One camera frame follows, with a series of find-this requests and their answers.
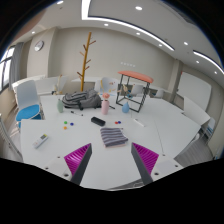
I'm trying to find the black frame stand orange top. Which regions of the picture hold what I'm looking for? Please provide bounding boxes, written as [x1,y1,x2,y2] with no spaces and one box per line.
[115,70,155,113]

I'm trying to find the white wall board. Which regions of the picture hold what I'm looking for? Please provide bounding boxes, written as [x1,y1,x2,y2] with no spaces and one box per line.
[176,71,213,111]

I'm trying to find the green vase with dried stems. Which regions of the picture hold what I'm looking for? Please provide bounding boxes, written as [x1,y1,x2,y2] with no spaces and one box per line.
[54,74,65,114]

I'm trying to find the ceiling light strip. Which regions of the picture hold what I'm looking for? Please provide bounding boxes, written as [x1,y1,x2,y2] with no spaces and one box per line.
[81,0,176,52]

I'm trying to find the grey backpack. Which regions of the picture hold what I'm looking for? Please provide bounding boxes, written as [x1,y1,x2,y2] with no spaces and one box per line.
[61,89,103,111]

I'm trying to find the large window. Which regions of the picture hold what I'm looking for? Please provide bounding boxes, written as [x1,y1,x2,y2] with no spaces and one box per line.
[0,46,16,93]

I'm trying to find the round wall clock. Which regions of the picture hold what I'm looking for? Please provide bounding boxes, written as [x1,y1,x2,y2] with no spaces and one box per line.
[34,40,45,52]

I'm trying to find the black rectangular case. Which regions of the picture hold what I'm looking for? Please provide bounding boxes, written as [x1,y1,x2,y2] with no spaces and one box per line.
[90,116,107,127]

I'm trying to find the white remote control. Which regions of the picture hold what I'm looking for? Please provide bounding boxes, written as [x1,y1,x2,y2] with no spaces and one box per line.
[32,133,49,149]

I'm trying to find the wooden coat rack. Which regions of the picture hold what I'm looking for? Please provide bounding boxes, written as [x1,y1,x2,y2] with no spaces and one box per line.
[76,31,97,92]

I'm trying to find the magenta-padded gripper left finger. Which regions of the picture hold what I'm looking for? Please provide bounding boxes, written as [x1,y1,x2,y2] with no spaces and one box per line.
[41,143,93,186]

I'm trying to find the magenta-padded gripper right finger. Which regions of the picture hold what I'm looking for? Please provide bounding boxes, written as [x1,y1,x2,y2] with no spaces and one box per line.
[130,142,183,186]

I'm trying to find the grey striped towel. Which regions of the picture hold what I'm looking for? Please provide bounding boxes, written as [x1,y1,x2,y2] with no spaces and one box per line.
[99,126,129,149]

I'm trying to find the white flat bar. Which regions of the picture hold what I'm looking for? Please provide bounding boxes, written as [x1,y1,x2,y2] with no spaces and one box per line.
[132,118,146,128]

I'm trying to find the white plastic chair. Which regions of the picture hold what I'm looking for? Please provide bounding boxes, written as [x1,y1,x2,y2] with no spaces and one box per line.
[99,77,118,95]

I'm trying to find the recessed ceiling lights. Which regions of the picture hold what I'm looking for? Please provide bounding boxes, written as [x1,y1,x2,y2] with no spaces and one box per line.
[30,0,201,65]

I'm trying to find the grey curtain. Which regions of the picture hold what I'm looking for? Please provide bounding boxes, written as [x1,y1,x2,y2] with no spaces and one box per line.
[9,42,25,88]

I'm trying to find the blue vase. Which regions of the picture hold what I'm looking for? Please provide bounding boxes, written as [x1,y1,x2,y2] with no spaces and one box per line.
[121,101,131,114]

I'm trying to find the white chair blue seat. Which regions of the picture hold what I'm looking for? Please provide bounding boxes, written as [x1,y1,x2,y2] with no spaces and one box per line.
[15,79,45,129]

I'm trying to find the pink vase with flowers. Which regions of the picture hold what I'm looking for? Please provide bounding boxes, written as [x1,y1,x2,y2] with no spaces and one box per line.
[100,92,112,116]

